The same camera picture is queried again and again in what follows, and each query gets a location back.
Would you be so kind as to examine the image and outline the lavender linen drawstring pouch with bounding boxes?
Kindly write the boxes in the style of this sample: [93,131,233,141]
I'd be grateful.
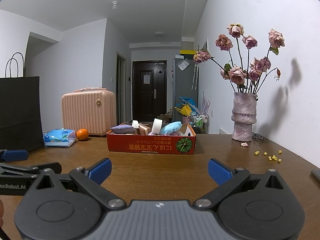
[111,124,136,134]

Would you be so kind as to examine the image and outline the pink layered sponge block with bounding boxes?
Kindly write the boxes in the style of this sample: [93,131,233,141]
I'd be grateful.
[136,123,151,135]

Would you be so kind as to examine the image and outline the light blue plush toy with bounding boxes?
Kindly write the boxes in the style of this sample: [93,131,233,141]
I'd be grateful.
[160,121,182,135]

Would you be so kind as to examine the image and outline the black paper shopping bag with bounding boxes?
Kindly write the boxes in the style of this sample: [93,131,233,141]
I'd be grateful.
[1,52,44,151]

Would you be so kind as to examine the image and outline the blue tissue pack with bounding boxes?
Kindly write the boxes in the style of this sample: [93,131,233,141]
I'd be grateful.
[43,129,76,147]

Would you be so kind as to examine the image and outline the orange fruit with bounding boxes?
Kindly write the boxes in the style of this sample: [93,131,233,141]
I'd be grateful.
[76,128,89,141]

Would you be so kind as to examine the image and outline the yellow crumbs on table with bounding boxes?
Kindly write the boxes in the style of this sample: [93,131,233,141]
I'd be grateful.
[254,151,282,163]

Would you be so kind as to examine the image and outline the red cardboard box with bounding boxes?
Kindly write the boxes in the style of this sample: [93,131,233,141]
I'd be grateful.
[106,124,196,154]

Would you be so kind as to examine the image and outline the purple textured vase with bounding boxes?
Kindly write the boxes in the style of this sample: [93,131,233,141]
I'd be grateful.
[231,92,257,142]

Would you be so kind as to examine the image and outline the pink ribbed small suitcase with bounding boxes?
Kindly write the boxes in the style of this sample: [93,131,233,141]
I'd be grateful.
[61,88,117,136]

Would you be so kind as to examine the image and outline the brown cardboard box on floor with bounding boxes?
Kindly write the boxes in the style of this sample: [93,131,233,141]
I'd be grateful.
[157,115,172,124]

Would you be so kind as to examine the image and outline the dark phone at table edge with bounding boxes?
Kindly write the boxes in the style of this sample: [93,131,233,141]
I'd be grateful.
[311,169,320,182]

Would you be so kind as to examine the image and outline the dried pink rose bouquet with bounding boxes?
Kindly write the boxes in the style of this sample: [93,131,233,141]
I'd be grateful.
[191,23,281,95]

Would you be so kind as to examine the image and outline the grey refrigerator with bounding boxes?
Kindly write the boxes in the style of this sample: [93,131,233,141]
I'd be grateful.
[172,54,198,107]

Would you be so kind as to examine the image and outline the dark brown entrance door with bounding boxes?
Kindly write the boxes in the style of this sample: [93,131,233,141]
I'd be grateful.
[132,61,167,122]

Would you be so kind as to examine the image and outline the yellow black box on fridge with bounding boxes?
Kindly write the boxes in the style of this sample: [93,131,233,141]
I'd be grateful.
[180,50,196,55]

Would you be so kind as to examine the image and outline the wire trolley with bottles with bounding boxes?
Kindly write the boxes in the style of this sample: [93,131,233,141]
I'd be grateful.
[189,112,209,134]

